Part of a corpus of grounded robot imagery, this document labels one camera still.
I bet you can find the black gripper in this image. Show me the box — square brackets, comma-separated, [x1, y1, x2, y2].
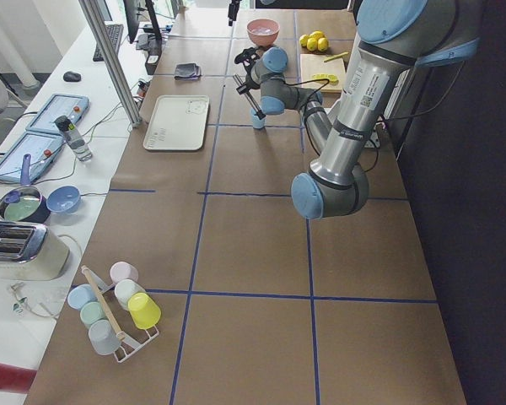
[236, 62, 261, 95]
[228, 0, 240, 26]

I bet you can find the folded grey cloth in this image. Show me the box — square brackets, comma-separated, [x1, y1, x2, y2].
[174, 62, 202, 80]

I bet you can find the light blue plastic cup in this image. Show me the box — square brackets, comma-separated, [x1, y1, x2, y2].
[250, 107, 266, 130]

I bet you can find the computer mouse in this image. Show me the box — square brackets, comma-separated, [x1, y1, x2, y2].
[62, 71, 82, 83]

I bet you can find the yellow cup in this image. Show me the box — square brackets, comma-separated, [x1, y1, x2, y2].
[127, 292, 162, 330]

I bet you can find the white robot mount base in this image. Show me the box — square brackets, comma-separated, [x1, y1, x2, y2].
[322, 100, 385, 149]

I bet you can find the blue saucepan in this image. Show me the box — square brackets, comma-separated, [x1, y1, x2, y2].
[0, 154, 51, 224]

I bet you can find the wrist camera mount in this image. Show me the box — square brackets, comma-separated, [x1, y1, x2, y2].
[234, 47, 261, 68]

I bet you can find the cream bear serving tray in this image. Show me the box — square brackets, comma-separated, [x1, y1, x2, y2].
[143, 95, 210, 152]

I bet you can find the teach pendant far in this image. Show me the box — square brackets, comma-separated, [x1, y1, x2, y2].
[25, 94, 89, 134]

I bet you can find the light blue rack cup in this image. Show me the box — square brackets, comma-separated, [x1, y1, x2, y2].
[67, 283, 97, 311]

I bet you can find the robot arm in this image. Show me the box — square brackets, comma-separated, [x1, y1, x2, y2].
[234, 1, 485, 219]

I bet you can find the blue bowl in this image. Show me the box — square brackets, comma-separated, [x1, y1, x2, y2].
[46, 186, 81, 213]

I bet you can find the pale pink cup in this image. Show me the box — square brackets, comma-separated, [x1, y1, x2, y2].
[110, 262, 139, 284]

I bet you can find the pile of ice cubes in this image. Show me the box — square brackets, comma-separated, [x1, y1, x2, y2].
[250, 24, 275, 36]

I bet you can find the steel muddler rod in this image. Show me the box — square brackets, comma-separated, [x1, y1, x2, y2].
[233, 74, 261, 108]

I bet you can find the mint green rack cup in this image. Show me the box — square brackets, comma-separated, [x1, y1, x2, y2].
[80, 301, 106, 329]

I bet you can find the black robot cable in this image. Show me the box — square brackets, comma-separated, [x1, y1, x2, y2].
[277, 78, 334, 99]

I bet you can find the silver toaster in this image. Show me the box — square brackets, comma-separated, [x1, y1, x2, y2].
[0, 221, 69, 281]

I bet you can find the clear water bottle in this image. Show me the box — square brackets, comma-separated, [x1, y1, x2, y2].
[54, 116, 93, 162]

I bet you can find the teach pendant near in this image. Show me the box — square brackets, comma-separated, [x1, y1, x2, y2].
[0, 131, 63, 184]

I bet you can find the pink bowl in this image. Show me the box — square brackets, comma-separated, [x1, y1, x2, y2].
[246, 19, 280, 46]

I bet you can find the teach pendant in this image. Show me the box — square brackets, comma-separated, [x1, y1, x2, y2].
[25, 94, 89, 134]
[0, 131, 63, 184]

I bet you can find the red bottle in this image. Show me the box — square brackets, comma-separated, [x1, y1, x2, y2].
[0, 363, 37, 394]

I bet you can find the aluminium frame post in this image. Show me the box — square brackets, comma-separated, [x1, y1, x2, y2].
[78, 0, 142, 128]

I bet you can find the black keyboard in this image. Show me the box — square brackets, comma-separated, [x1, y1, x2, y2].
[92, 24, 125, 62]

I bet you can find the bamboo cutting board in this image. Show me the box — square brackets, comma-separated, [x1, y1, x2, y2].
[299, 54, 346, 94]

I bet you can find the grey rack cup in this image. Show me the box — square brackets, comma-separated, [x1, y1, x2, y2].
[88, 319, 121, 355]

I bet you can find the lemon slice stack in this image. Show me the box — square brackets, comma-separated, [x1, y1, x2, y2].
[311, 73, 339, 85]

